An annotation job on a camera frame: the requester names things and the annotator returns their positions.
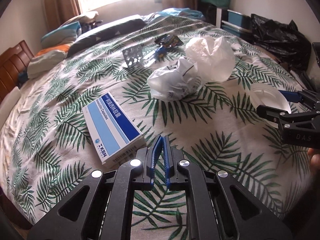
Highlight silver blister pill pack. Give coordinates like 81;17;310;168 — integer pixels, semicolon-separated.
122;44;143;67

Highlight blue storage drawers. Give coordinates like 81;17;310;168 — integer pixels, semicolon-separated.
216;8;252;38

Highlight dark snack wrapper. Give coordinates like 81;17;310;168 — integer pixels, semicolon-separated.
155;34;183;48

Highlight wooden headboard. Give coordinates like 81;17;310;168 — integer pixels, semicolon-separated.
0;40;34;102

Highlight brown left curtain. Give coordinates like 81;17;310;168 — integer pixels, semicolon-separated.
43;0;81;30

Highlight palm leaf bed cover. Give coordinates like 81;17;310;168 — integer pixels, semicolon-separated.
1;16;311;229

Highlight white printed plastic bag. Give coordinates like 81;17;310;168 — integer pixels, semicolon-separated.
147;57;203;102

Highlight light blue blanket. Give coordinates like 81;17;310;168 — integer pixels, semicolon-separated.
155;8;206;21

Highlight clear crumpled plastic bag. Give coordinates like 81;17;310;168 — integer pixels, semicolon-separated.
185;36;235;82

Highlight black garbage bag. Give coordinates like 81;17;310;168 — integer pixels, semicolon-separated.
251;14;311;71

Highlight white round plastic lid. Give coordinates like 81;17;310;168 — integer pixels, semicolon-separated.
249;83;291;114

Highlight blue white medicine box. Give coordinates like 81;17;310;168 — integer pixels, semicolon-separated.
82;92;146;168

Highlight person right hand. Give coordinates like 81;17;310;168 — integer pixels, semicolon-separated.
308;148;320;174

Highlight teal striped pillow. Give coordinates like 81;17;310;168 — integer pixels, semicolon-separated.
41;22;82;49

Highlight orange white pillow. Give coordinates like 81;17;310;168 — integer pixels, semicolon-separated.
27;43;72;79

